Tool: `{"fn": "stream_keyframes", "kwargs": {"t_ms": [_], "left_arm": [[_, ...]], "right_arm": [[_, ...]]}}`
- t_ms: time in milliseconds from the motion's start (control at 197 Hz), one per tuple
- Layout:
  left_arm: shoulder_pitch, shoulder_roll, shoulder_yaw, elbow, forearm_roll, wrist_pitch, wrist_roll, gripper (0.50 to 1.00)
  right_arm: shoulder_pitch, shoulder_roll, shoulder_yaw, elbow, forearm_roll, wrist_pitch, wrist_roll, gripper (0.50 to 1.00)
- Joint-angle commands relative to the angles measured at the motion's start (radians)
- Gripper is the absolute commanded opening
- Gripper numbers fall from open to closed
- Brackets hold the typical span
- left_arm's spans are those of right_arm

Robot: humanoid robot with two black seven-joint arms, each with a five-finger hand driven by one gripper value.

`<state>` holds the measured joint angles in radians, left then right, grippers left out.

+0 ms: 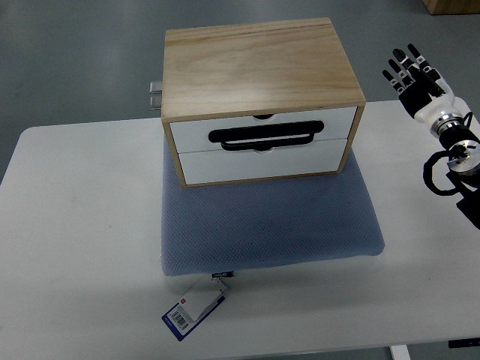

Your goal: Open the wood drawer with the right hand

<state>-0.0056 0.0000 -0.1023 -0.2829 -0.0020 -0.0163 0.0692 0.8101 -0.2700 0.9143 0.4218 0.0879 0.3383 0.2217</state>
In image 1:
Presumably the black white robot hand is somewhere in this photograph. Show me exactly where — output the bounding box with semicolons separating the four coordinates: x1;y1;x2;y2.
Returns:
382;43;461;130

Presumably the black drawer handle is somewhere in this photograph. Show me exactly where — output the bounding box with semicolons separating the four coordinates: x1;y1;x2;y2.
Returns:
208;120;325;152

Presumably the white drawer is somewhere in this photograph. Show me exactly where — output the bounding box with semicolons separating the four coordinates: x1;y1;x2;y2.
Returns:
170;106;357;154
179;139;347;185

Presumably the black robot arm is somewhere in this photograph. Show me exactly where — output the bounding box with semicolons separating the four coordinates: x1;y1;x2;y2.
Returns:
423;112;479;227

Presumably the wooden drawer cabinet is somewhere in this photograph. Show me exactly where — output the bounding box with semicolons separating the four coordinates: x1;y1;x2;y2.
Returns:
161;18;366;188

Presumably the cardboard box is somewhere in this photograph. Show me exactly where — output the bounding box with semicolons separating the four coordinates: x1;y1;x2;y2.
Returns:
421;0;480;15

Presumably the blue mesh cushion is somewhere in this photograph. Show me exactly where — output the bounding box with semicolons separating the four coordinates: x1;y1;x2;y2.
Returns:
160;152;385;277

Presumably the black table control panel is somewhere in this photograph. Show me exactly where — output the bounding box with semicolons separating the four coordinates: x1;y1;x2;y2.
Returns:
448;337;480;349

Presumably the white table leg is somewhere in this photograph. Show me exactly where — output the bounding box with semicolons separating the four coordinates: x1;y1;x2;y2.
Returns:
389;345;411;360

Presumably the metal table clamp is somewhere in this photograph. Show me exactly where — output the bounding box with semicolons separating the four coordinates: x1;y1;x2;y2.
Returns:
149;80;163;110

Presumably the white blue product tag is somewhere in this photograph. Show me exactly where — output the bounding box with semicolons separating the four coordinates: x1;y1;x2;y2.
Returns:
161;278;227;341

